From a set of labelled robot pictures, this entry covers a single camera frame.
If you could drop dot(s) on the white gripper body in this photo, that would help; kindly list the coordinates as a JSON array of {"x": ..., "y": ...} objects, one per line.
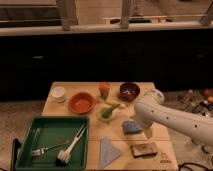
[{"x": 148, "y": 131}]

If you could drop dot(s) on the blue sponge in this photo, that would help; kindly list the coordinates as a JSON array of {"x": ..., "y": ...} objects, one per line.
[{"x": 131, "y": 127}]

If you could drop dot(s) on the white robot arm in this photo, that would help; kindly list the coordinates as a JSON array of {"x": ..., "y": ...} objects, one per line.
[{"x": 149, "y": 109}]

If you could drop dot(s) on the dark brown bowl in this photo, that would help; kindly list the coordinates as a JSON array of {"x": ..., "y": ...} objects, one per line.
[{"x": 129, "y": 91}]

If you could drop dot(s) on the red bowl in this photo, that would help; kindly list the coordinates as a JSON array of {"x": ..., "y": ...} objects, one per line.
[{"x": 81, "y": 103}]

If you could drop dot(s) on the brown wooden block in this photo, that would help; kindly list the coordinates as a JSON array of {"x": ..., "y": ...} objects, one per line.
[{"x": 142, "y": 150}]

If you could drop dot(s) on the grey folded cloth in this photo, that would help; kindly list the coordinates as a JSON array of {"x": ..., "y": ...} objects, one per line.
[{"x": 108, "y": 153}]

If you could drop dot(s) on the spice bottles on floor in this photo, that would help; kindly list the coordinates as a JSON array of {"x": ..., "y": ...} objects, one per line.
[{"x": 193, "y": 103}]

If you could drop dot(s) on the orange carrot toy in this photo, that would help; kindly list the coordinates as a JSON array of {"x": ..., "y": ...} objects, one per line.
[{"x": 104, "y": 89}]

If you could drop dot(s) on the white dish brush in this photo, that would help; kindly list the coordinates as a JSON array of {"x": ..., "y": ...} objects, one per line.
[{"x": 64, "y": 156}]

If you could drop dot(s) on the small white cup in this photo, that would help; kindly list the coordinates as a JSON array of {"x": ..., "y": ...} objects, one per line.
[{"x": 58, "y": 94}]

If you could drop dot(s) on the green plastic tray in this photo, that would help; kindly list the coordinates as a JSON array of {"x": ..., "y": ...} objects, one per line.
[{"x": 51, "y": 130}]

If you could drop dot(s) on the metal fork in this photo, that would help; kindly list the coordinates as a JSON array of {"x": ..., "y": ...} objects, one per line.
[{"x": 43, "y": 150}]

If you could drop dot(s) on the black chair frame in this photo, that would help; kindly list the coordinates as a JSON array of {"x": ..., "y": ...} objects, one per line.
[{"x": 16, "y": 145}]

